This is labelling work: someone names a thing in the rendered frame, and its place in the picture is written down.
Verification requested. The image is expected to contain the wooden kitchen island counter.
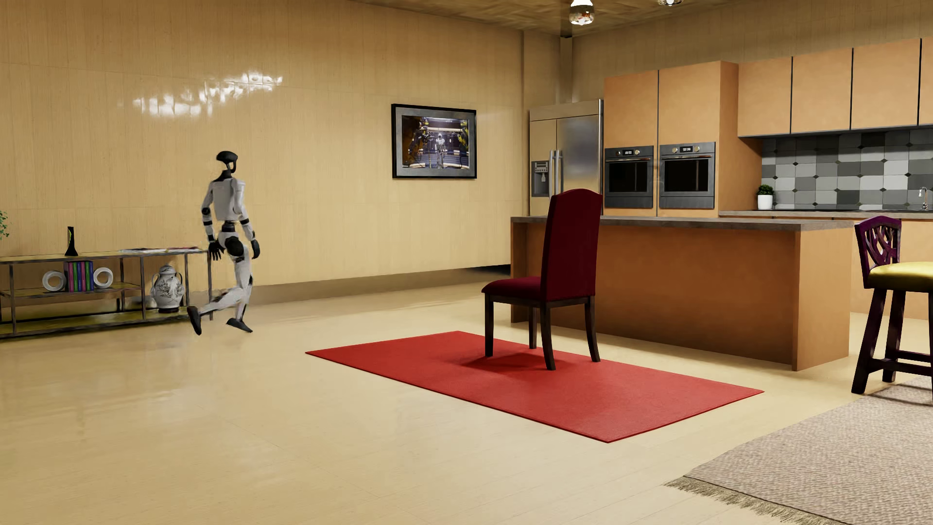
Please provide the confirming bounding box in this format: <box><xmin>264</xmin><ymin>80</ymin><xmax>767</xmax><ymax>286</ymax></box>
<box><xmin>510</xmin><ymin>215</ymin><xmax>855</xmax><ymax>372</ymax></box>

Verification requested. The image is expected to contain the wooden kitchen base counter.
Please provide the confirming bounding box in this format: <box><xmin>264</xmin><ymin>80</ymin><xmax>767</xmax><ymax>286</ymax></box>
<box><xmin>719</xmin><ymin>209</ymin><xmax>933</xmax><ymax>322</ymax></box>

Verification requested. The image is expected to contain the robot right leg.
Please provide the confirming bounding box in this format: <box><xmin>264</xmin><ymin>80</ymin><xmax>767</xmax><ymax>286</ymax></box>
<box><xmin>187</xmin><ymin>284</ymin><xmax>249</xmax><ymax>336</ymax></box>

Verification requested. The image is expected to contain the robot leg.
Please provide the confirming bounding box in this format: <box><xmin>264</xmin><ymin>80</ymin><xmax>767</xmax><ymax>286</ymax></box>
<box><xmin>222</xmin><ymin>235</ymin><xmax>255</xmax><ymax>335</ymax></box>
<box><xmin>187</xmin><ymin>284</ymin><xmax>249</xmax><ymax>336</ymax></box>

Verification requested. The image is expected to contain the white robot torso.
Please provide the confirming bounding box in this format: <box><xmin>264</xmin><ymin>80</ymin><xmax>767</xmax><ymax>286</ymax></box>
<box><xmin>206</xmin><ymin>175</ymin><xmax>247</xmax><ymax>242</ymax></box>

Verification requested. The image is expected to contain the white patterned ceramic jar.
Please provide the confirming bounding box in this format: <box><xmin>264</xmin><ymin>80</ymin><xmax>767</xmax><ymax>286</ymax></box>
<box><xmin>150</xmin><ymin>264</ymin><xmax>185</xmax><ymax>314</ymax></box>

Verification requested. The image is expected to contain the robot left leg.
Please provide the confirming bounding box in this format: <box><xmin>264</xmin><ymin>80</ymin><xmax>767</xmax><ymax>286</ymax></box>
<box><xmin>222</xmin><ymin>235</ymin><xmax>255</xmax><ymax>335</ymax></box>

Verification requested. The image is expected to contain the row of colourful books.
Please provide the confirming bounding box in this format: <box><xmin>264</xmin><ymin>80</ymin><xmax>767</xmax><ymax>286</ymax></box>
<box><xmin>64</xmin><ymin>260</ymin><xmax>95</xmax><ymax>293</ymax></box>

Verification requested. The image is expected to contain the metal glass console shelf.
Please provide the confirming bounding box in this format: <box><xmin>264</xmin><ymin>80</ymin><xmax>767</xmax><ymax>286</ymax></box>
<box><xmin>0</xmin><ymin>248</ymin><xmax>214</xmax><ymax>340</ymax></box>

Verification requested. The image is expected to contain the dark red upholstered chair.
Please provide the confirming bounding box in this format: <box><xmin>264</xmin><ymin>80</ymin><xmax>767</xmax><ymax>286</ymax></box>
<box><xmin>482</xmin><ymin>189</ymin><xmax>605</xmax><ymax>371</ymax></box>

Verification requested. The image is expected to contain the red rectangular rug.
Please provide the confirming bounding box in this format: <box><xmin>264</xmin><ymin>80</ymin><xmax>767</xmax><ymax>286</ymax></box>
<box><xmin>305</xmin><ymin>331</ymin><xmax>764</xmax><ymax>443</ymax></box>

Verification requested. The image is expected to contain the stainless steel refrigerator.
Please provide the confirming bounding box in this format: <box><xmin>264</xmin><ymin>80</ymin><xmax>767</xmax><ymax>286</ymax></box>
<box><xmin>528</xmin><ymin>100</ymin><xmax>605</xmax><ymax>217</ymax></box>

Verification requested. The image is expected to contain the black built-in oven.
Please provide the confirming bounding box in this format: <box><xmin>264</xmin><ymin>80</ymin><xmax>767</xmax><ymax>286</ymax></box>
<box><xmin>659</xmin><ymin>141</ymin><xmax>717</xmax><ymax>211</ymax></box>
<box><xmin>604</xmin><ymin>146</ymin><xmax>655</xmax><ymax>210</ymax></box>

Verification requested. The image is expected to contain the tall wooden oven cabinet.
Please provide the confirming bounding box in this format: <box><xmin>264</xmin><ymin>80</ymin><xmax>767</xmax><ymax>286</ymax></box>
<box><xmin>603</xmin><ymin>60</ymin><xmax>762</xmax><ymax>217</ymax></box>

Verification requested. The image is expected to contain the beige fringed rug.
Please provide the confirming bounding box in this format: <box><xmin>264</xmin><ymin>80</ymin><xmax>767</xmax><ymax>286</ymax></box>
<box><xmin>665</xmin><ymin>375</ymin><xmax>933</xmax><ymax>525</ymax></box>

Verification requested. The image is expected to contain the dark wood yellow-seat stool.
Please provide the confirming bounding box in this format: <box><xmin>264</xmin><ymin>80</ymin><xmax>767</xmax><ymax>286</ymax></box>
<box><xmin>850</xmin><ymin>216</ymin><xmax>933</xmax><ymax>398</ymax></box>

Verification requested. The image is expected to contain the black framed wall picture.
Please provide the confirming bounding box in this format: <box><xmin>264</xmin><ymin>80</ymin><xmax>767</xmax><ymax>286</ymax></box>
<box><xmin>391</xmin><ymin>104</ymin><xmax>478</xmax><ymax>180</ymax></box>

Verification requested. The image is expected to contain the wooden wall cabinet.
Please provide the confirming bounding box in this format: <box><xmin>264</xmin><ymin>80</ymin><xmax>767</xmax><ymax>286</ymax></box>
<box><xmin>851</xmin><ymin>38</ymin><xmax>921</xmax><ymax>131</ymax></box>
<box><xmin>792</xmin><ymin>47</ymin><xmax>853</xmax><ymax>134</ymax></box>
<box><xmin>738</xmin><ymin>57</ymin><xmax>793</xmax><ymax>138</ymax></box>
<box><xmin>918</xmin><ymin>35</ymin><xmax>933</xmax><ymax>126</ymax></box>

